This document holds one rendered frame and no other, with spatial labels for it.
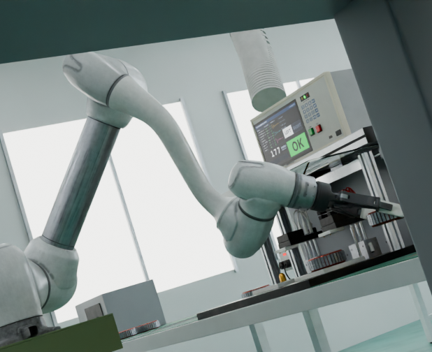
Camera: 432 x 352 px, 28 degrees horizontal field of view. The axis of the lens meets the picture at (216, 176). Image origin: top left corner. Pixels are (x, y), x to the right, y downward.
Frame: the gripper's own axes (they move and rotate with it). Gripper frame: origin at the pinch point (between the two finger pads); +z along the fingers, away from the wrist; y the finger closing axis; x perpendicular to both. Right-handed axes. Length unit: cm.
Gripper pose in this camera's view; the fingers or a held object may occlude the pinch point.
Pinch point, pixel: (388, 213)
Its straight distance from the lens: 226.8
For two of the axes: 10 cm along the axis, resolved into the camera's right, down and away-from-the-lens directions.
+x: 2.0, -9.5, 2.2
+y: 1.8, -1.9, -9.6
